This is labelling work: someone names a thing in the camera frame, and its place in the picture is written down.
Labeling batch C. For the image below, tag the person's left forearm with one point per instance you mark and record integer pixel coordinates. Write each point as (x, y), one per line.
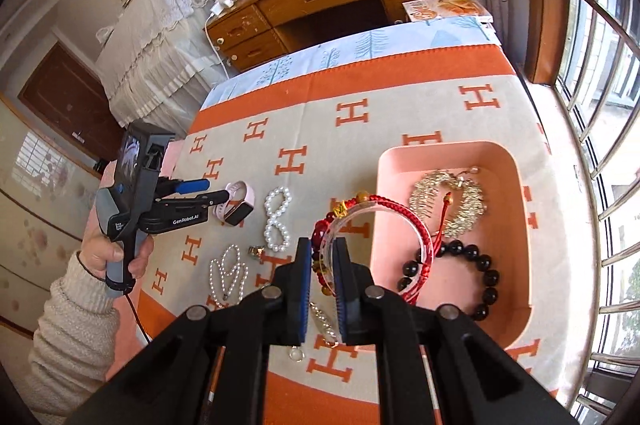
(65, 340)

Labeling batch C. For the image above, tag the clear bangle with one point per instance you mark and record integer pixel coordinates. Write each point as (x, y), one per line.
(429, 255)

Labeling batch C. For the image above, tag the white charger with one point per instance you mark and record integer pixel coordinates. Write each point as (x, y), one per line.
(220, 7)

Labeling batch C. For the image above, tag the lace covered piano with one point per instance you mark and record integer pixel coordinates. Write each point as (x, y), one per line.
(150, 45)

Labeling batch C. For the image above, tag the pink smart watch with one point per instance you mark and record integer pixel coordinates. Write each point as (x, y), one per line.
(234, 215)

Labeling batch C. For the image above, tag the floral glass sliding door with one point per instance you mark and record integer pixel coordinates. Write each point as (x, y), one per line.
(40, 205)

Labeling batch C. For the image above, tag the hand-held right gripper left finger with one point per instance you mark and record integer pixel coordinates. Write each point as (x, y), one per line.
(303, 295)

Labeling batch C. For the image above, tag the window with metal grille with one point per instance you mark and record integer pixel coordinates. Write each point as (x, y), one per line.
(600, 105)

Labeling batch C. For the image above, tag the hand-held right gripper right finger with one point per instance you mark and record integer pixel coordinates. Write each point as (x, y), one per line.
(342, 295)

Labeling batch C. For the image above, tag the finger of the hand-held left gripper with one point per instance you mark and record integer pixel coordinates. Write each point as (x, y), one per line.
(210, 198)
(192, 186)

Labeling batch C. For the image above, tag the brown wooden door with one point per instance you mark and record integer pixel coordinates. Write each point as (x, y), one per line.
(65, 100)

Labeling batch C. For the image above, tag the orange patterned blanket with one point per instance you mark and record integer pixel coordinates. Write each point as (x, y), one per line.
(320, 125)

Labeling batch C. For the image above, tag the person's left hand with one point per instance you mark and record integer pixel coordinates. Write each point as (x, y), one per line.
(102, 250)

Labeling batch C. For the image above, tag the orange magazine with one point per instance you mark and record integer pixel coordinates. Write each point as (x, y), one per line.
(445, 7)

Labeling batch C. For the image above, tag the pink jewelry tray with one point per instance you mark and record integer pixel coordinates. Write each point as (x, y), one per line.
(495, 185)

